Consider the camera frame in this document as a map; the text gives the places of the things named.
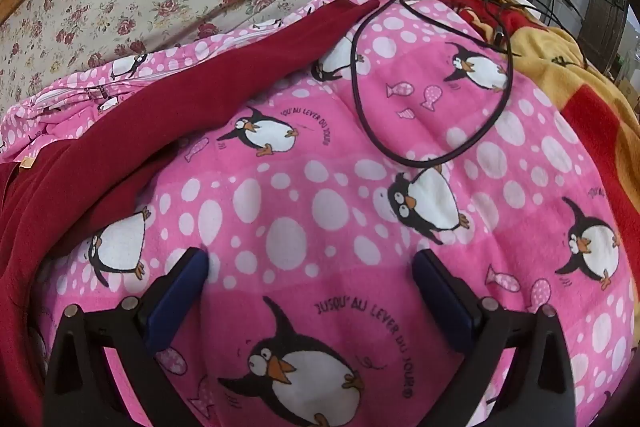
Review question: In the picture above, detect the dark wicker cabinet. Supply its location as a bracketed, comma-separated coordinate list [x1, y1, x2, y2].
[575, 0, 629, 75]

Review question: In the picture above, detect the dark red fleece garment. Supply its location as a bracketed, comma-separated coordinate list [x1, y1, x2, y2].
[0, 0, 382, 423]

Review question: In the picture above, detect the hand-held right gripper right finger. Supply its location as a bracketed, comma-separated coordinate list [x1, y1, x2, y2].
[413, 249, 578, 427]

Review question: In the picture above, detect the yellow and red blanket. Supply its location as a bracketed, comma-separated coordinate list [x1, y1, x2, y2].
[434, 0, 640, 253]

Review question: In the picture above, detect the pink penguin print blanket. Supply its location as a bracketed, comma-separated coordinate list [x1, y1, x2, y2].
[0, 0, 637, 427]

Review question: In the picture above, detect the black cable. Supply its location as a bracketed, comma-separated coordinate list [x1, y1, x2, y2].
[351, 0, 542, 168]

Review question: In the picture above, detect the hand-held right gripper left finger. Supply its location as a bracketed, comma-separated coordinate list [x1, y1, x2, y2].
[44, 247, 209, 427]

